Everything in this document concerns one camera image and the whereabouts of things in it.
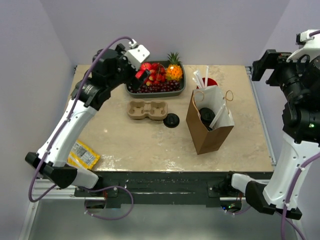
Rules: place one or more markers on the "strawberry bunch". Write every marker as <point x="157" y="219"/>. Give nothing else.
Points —
<point x="157" y="73"/>

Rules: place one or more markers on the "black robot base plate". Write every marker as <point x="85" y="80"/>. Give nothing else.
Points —
<point x="162" y="188"/>

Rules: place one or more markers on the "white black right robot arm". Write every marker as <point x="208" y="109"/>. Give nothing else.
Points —
<point x="301" y="142"/>

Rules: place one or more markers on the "yellow chips bag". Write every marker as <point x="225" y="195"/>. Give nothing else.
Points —
<point x="82" y="156"/>

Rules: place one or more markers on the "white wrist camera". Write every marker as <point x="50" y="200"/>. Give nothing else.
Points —
<point x="137" y="54"/>
<point x="309" y="44"/>

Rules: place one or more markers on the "dark grape bunch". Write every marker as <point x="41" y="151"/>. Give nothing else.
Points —
<point x="143" y="89"/>
<point x="164" y="87"/>

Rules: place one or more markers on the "black cup lid top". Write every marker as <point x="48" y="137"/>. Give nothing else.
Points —
<point x="206" y="115"/>

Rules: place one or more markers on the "red apple back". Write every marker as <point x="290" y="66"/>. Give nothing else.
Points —
<point x="146" y="66"/>

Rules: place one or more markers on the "red ribbed straw cup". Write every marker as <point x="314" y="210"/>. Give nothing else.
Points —
<point x="210" y="82"/>

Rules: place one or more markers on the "black spare cup lid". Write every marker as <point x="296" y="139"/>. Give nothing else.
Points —
<point x="171" y="121"/>

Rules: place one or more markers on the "dark grey fruit tray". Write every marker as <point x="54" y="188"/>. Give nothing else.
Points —
<point x="165" y="63"/>

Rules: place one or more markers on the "brown white paper bag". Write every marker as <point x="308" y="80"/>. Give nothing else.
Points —
<point x="213" y="98"/>

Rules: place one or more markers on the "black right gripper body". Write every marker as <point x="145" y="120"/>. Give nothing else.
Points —
<point x="286" y="73"/>

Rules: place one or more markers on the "red apple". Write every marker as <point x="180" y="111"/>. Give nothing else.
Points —
<point x="139" y="74"/>
<point x="146" y="66"/>

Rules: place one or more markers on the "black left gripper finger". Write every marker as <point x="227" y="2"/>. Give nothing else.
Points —
<point x="136" y="83"/>
<point x="145" y="75"/>

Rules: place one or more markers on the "orange pineapple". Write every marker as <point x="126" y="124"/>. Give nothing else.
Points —
<point x="174" y="70"/>

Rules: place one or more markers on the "dark grape bunch right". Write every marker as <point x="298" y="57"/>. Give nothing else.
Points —
<point x="164" y="87"/>

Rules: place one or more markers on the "red apple front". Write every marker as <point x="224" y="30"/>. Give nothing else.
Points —
<point x="139" y="74"/>

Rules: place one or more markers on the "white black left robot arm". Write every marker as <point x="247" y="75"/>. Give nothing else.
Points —
<point x="110" y="68"/>

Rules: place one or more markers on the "brown pulp cup carrier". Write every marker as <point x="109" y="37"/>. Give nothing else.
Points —
<point x="155" y="110"/>

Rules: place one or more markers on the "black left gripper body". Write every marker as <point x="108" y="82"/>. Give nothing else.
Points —
<point x="126" y="71"/>

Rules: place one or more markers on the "dark grape bunch left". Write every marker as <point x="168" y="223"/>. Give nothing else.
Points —
<point x="143" y="89"/>

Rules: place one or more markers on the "black cup lid bottom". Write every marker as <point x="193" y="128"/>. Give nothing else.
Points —
<point x="207" y="125"/>

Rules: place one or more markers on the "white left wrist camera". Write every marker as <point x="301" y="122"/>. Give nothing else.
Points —
<point x="137" y="54"/>

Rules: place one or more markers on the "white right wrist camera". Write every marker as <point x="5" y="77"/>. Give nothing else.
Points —
<point x="309" y="44"/>

